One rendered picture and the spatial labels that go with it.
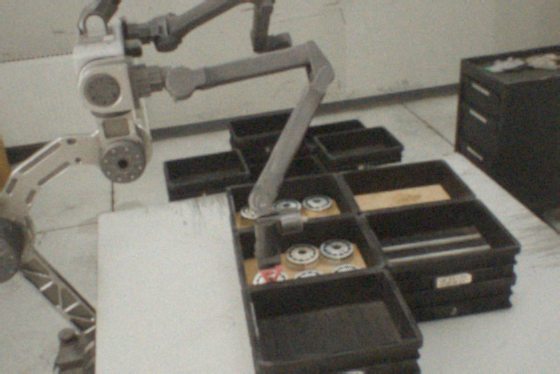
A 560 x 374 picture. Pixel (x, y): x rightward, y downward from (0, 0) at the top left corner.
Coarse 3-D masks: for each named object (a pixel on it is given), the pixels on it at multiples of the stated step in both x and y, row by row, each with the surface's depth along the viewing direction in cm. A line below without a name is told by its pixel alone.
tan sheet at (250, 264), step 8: (360, 256) 198; (248, 264) 198; (256, 264) 197; (320, 264) 195; (352, 264) 194; (360, 264) 194; (248, 272) 194; (256, 272) 194; (288, 272) 193; (296, 272) 192; (328, 272) 191; (248, 280) 190
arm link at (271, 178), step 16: (320, 80) 170; (304, 96) 172; (320, 96) 172; (304, 112) 172; (288, 128) 171; (304, 128) 172; (288, 144) 171; (272, 160) 170; (288, 160) 171; (272, 176) 170; (256, 192) 168; (272, 192) 169; (256, 208) 168
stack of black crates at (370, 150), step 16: (368, 128) 344; (384, 128) 342; (320, 144) 329; (336, 144) 343; (352, 144) 345; (368, 144) 348; (384, 144) 345; (400, 144) 323; (320, 160) 336; (336, 160) 314; (352, 160) 318; (368, 160) 320; (384, 160) 322; (400, 160) 325
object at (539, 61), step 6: (540, 54) 340; (552, 54) 338; (528, 60) 337; (534, 60) 335; (540, 60) 335; (546, 60) 335; (552, 60) 335; (558, 60) 331; (534, 66) 332; (540, 66) 330; (546, 66) 329; (552, 66) 328; (558, 66) 329
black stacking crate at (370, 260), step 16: (320, 224) 199; (336, 224) 200; (352, 224) 201; (240, 240) 197; (256, 240) 198; (288, 240) 200; (304, 240) 201; (320, 240) 202; (352, 240) 204; (368, 256) 188
